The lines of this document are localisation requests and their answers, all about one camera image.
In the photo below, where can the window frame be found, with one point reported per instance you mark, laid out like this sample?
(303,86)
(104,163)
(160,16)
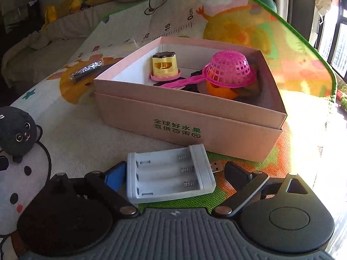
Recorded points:
(336,32)

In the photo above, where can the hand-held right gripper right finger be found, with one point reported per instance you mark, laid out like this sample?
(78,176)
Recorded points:
(238,173)

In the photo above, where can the yellow duck plush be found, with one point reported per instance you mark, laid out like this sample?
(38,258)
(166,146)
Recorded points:
(76,4)

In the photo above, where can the orange plastic toy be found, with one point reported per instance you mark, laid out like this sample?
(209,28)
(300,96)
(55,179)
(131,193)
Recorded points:
(219,90)

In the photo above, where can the dark cabinet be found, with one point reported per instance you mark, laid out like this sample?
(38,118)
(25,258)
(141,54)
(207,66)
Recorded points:
(16,5)

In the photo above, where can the white battery charger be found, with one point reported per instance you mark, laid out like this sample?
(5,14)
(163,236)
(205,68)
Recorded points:
(170,176)

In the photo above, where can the pink cardboard box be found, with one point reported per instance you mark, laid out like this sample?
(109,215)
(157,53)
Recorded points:
(189,124)

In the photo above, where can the silver foil packet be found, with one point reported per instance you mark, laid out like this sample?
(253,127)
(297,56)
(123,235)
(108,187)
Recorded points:
(86,70)

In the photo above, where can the grey covered sofa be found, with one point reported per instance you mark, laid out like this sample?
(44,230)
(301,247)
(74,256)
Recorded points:
(21,57)

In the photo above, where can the black plush toy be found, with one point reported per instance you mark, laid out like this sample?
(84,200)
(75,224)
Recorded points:
(19,132)

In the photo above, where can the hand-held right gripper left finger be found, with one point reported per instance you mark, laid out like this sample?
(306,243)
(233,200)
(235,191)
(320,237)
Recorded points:
(115,177)

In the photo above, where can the green plants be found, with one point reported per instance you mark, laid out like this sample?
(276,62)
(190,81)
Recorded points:
(342,96)

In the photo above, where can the pink plastic strainer basket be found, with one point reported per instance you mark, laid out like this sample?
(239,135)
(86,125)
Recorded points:
(230,67)

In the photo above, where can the cartoon printed play mat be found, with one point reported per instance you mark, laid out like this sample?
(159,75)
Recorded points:
(81,130)

